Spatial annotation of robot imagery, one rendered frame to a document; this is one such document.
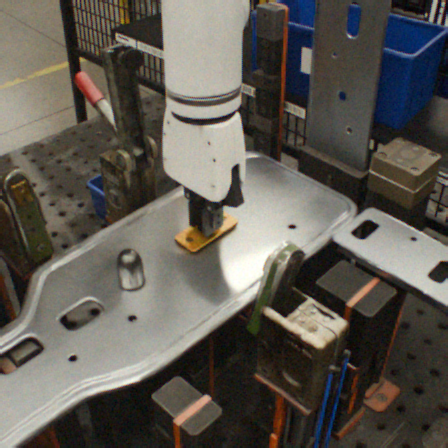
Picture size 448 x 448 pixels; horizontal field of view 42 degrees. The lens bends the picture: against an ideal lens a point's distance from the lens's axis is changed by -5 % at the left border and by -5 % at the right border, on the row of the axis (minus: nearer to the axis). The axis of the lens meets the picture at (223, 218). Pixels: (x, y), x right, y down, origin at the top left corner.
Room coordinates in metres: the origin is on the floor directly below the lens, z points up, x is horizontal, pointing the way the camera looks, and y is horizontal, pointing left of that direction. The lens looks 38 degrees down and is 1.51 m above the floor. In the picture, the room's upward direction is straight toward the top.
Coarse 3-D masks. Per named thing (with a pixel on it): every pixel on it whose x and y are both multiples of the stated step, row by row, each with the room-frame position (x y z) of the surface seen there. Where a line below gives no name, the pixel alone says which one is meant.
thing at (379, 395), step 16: (400, 288) 0.54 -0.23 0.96; (400, 304) 0.56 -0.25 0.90; (384, 336) 0.55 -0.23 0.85; (384, 352) 0.56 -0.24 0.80; (368, 368) 0.55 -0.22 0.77; (384, 368) 0.57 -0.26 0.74; (368, 384) 0.55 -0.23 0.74; (384, 384) 0.57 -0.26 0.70; (368, 400) 0.54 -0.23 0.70; (384, 400) 0.54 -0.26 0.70
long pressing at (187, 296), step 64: (256, 192) 0.70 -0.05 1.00; (320, 192) 0.70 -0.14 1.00; (64, 256) 0.55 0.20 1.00; (192, 256) 0.56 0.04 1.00; (256, 256) 0.56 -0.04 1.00; (128, 320) 0.45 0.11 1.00; (192, 320) 0.45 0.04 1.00; (0, 384) 0.36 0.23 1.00; (64, 384) 0.36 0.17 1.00; (128, 384) 0.37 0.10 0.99
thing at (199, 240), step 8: (224, 216) 0.63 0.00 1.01; (232, 216) 0.63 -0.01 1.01; (200, 224) 0.60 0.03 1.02; (224, 224) 0.61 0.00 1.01; (232, 224) 0.61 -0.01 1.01; (184, 232) 0.60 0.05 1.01; (192, 232) 0.60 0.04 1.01; (200, 232) 0.60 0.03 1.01; (216, 232) 0.60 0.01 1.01; (224, 232) 0.60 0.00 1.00; (176, 240) 0.58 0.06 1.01; (184, 240) 0.58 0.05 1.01; (200, 240) 0.58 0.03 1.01; (208, 240) 0.58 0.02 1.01; (192, 248) 0.57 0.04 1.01
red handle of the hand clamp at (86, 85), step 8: (80, 72) 0.79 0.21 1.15; (80, 80) 0.77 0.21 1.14; (88, 80) 0.78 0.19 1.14; (80, 88) 0.77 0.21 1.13; (88, 88) 0.76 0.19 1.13; (96, 88) 0.77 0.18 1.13; (88, 96) 0.76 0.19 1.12; (96, 96) 0.76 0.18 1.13; (96, 104) 0.75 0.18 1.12; (104, 104) 0.75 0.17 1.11; (104, 112) 0.74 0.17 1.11; (104, 120) 0.74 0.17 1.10; (112, 120) 0.73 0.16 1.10; (112, 128) 0.72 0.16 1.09; (136, 144) 0.71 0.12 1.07; (136, 152) 0.70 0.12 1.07
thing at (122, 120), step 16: (112, 48) 0.72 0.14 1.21; (128, 48) 0.72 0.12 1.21; (112, 64) 0.70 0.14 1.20; (128, 64) 0.68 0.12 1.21; (112, 80) 0.70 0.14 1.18; (128, 80) 0.72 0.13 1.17; (112, 96) 0.70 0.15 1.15; (128, 96) 0.71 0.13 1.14; (112, 112) 0.71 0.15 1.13; (128, 112) 0.71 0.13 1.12; (128, 128) 0.70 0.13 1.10; (144, 128) 0.71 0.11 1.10; (128, 144) 0.69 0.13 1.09; (144, 144) 0.70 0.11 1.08; (144, 160) 0.71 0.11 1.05
